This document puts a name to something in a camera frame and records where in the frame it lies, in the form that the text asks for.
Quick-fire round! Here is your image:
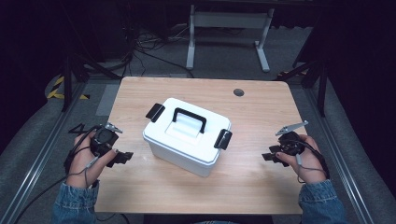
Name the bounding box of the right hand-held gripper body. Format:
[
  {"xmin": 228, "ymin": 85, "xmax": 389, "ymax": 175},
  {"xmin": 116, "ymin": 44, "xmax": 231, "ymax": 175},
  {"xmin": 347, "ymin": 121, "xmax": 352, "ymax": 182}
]
[{"xmin": 275, "ymin": 120, "xmax": 309, "ymax": 157}]

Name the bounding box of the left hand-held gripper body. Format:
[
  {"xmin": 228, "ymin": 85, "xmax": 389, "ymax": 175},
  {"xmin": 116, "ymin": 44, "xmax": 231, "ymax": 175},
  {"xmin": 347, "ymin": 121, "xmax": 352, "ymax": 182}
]
[{"xmin": 90, "ymin": 122, "xmax": 123, "ymax": 157}]

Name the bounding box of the white lidded storage box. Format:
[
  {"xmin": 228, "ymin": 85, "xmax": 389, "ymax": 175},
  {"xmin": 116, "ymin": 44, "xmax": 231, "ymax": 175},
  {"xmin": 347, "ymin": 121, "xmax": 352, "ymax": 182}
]
[{"xmin": 142, "ymin": 97, "xmax": 233, "ymax": 166}]

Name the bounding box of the white plastic storage box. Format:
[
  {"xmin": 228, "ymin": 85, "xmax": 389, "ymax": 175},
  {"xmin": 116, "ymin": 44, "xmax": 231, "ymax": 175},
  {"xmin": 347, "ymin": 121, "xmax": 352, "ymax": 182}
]
[{"xmin": 143, "ymin": 135, "xmax": 219, "ymax": 178}]

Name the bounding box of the person's right hand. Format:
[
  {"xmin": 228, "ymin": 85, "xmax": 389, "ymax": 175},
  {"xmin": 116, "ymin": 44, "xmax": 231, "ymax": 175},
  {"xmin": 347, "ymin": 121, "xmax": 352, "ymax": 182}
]
[{"xmin": 276, "ymin": 133, "xmax": 328, "ymax": 185}]

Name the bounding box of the person's left hand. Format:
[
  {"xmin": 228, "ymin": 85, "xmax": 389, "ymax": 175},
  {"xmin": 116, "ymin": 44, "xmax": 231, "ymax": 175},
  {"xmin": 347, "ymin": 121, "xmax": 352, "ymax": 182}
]
[{"xmin": 65, "ymin": 130, "xmax": 120, "ymax": 189}]

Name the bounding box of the black metal stand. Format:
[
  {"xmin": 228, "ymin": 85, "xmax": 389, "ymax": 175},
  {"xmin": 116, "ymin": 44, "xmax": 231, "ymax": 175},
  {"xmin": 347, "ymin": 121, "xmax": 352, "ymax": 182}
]
[
  {"xmin": 61, "ymin": 52, "xmax": 123, "ymax": 113},
  {"xmin": 276, "ymin": 58, "xmax": 329, "ymax": 119}
]

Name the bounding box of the grey wrist cord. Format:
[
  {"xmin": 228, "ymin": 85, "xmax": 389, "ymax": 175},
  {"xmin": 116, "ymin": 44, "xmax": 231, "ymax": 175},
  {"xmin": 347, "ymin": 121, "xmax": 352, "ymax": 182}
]
[
  {"xmin": 72, "ymin": 154, "xmax": 101, "ymax": 189},
  {"xmin": 295, "ymin": 152, "xmax": 325, "ymax": 185}
]

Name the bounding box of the metal floor rail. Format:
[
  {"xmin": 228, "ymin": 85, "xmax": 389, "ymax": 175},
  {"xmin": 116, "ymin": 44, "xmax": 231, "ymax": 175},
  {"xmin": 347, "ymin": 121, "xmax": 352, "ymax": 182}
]
[
  {"xmin": 303, "ymin": 86, "xmax": 378, "ymax": 224},
  {"xmin": 0, "ymin": 81, "xmax": 89, "ymax": 224}
]

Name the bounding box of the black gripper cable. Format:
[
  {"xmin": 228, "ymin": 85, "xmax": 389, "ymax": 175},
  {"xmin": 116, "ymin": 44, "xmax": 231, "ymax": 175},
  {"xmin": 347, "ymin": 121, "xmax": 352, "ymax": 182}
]
[{"xmin": 13, "ymin": 175, "xmax": 69, "ymax": 224}]

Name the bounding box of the bundle of black floor cables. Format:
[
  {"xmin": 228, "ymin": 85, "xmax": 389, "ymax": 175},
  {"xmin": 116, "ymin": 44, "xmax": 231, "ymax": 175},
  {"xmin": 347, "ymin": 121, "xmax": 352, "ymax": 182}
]
[{"xmin": 123, "ymin": 17, "xmax": 195, "ymax": 79}]

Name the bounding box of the grey metal desk frame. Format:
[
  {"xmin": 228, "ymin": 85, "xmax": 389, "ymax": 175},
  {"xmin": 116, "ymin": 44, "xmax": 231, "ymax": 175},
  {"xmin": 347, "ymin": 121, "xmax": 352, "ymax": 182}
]
[{"xmin": 185, "ymin": 4, "xmax": 276, "ymax": 74}]

